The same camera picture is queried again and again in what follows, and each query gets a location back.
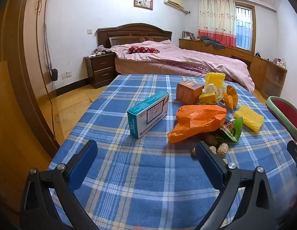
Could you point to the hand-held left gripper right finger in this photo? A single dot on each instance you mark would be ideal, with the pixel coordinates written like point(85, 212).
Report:
point(210, 165)

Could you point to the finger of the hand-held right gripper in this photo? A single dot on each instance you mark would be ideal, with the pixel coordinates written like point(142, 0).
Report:
point(294, 149)

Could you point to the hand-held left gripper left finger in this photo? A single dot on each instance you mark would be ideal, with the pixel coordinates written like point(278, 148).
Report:
point(83, 163)

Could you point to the watermelon shaped bin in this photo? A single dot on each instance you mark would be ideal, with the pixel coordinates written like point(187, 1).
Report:
point(288, 109)

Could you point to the small yellow box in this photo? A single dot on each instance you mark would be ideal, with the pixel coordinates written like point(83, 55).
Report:
point(208, 98)

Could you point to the pile of peanuts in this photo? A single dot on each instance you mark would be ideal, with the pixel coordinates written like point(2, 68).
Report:
point(222, 148)

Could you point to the green snack wrapper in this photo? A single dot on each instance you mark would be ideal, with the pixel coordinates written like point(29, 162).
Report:
point(232, 131)

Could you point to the orange plastic bag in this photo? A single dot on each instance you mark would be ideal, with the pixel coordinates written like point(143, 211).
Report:
point(195, 119)

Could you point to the blue plaid blanket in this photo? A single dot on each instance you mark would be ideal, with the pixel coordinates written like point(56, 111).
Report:
point(139, 167)

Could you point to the yellow foam fruit net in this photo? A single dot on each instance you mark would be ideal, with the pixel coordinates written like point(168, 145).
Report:
point(215, 80)
point(249, 117)

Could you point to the orange snack wrapper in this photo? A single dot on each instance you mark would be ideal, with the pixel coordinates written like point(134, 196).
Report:
point(231, 98)

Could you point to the crumpled white plastic bag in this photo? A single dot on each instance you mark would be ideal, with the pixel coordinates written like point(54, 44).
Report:
point(219, 93)

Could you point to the orange cardboard box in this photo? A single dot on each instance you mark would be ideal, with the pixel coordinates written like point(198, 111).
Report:
point(188, 93)

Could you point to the teal medicine box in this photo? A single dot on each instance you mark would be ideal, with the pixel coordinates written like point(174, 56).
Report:
point(146, 113)

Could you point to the white bottles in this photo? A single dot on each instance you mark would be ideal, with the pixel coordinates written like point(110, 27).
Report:
point(280, 62)

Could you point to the long wooden cabinet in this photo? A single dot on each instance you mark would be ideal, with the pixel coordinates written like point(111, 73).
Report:
point(257, 69)

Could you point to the black charger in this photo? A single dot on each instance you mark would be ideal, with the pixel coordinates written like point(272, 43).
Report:
point(54, 74)

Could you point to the dark wooden nightstand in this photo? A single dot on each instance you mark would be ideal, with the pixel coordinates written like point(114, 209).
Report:
point(101, 69)

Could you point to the small black item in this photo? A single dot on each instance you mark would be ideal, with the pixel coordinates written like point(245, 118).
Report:
point(258, 54)

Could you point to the pink quilt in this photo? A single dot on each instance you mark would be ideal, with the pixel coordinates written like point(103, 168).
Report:
point(186, 58)

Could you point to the crumpled clothes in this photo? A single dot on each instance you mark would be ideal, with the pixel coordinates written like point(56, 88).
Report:
point(100, 50)

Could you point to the grey clothes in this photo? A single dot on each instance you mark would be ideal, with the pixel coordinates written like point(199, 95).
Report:
point(210, 42)

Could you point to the red floral pillow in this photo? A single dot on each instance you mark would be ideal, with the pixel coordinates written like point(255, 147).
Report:
point(143, 50)

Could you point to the row of books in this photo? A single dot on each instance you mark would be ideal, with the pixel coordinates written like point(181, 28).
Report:
point(188, 35)

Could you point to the wooden bed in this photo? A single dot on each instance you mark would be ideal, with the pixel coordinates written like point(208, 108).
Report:
point(129, 32)

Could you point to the floral curtain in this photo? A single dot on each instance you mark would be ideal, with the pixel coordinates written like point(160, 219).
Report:
point(215, 19)

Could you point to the white air conditioner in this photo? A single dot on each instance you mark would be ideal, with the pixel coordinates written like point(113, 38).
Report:
point(173, 2)

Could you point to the white wall outlet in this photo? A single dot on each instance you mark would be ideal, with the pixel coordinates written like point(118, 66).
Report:
point(66, 74)

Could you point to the window with wooden frame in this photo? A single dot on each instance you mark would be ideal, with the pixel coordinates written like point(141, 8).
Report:
point(243, 26)

